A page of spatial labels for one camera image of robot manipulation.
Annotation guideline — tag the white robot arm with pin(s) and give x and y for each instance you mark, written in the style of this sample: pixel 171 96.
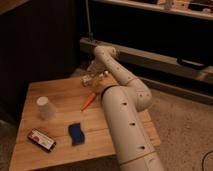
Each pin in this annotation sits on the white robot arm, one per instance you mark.
pixel 121 104

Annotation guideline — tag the red and white box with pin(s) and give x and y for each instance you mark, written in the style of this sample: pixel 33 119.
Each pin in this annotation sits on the red and white box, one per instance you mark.
pixel 41 139

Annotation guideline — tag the blue sponge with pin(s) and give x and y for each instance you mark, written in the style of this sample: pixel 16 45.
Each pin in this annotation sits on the blue sponge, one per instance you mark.
pixel 76 134

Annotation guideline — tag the wooden table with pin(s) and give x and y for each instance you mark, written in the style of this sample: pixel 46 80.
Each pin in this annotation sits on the wooden table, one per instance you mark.
pixel 67 95

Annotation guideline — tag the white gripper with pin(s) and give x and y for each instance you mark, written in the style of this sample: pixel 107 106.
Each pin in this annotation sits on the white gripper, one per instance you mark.
pixel 95 67

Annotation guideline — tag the dark ceramic bowl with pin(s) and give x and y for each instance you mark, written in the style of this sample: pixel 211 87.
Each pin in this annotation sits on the dark ceramic bowl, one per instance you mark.
pixel 105 89

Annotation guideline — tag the orange carrot toy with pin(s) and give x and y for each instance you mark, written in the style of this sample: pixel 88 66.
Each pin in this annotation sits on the orange carrot toy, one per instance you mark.
pixel 89 100

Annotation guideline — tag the wooden shelf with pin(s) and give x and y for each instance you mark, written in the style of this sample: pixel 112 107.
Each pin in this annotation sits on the wooden shelf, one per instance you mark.
pixel 158 8

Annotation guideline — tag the metal pole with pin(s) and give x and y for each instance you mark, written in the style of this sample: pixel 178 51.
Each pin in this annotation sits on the metal pole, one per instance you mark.
pixel 90 33

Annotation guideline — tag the black handle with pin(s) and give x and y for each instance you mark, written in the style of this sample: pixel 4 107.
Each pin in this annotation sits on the black handle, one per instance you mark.
pixel 191 64

